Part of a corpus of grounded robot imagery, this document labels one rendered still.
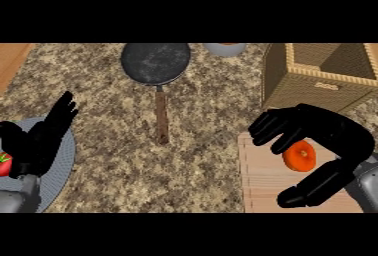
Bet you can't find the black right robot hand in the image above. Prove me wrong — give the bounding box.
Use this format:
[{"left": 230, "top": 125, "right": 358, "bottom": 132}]
[{"left": 246, "top": 103, "right": 376, "bottom": 209}]

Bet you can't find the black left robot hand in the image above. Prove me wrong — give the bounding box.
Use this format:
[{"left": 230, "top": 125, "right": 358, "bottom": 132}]
[{"left": 0, "top": 90, "right": 79, "bottom": 179}]

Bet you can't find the orange squash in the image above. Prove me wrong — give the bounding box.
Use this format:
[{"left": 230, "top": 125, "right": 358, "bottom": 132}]
[{"left": 280, "top": 139, "right": 317, "bottom": 173}]

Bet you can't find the wicker basket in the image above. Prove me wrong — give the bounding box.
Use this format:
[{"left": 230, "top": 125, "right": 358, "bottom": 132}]
[{"left": 259, "top": 43, "right": 378, "bottom": 114}]

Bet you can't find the pale wooden cutting board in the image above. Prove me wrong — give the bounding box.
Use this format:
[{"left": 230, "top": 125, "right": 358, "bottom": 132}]
[{"left": 236, "top": 131, "right": 365, "bottom": 214}]

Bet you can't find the grey round plate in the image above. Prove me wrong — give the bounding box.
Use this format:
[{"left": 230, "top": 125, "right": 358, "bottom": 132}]
[{"left": 0, "top": 116, "right": 76, "bottom": 214}]

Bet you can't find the grey cup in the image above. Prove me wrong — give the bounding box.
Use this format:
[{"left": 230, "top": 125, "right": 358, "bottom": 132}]
[{"left": 202, "top": 43, "right": 247, "bottom": 58}]

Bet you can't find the dark frying pan wooden handle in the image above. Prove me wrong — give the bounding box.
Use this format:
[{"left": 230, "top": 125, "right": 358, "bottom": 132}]
[{"left": 119, "top": 43, "right": 191, "bottom": 145}]

